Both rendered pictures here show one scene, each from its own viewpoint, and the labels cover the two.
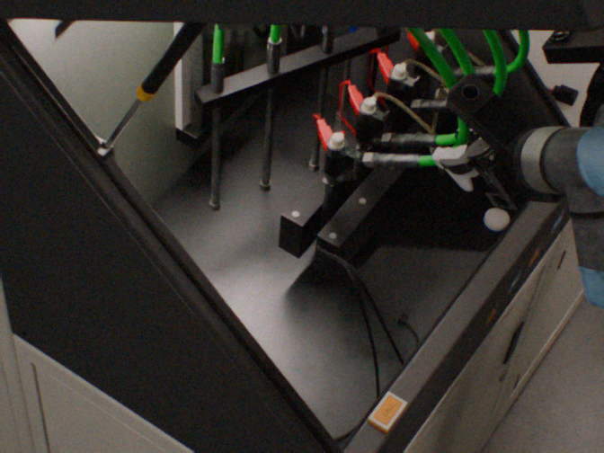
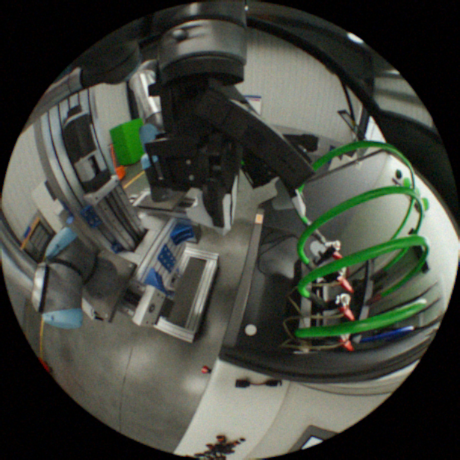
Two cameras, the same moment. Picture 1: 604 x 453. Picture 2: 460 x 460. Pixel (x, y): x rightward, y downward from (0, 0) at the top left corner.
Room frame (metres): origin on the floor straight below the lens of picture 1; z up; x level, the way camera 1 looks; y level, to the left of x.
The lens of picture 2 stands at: (1.31, -0.38, 1.39)
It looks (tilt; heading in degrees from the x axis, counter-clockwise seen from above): 49 degrees down; 166
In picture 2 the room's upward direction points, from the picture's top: straight up
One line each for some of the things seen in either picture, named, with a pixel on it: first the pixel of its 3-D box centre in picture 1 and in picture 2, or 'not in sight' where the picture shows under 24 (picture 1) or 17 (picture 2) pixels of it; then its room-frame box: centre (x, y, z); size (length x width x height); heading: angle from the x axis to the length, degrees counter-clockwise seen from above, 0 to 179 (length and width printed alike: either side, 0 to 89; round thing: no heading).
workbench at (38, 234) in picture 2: not in sight; (32, 249); (0.01, -5.30, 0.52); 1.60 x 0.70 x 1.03; 154
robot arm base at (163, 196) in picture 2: not in sight; (161, 185); (0.68, -0.58, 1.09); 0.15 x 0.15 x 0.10
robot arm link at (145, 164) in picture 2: not in sight; (156, 163); (0.68, -0.57, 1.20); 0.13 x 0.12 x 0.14; 114
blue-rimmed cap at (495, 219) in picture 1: (496, 219); (250, 329); (1.33, -0.31, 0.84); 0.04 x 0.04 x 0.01
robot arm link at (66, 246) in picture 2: not in sight; (68, 255); (1.13, -0.79, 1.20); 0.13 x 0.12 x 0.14; 13
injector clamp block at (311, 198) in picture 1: (368, 188); (304, 304); (1.31, -0.10, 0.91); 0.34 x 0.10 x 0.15; 151
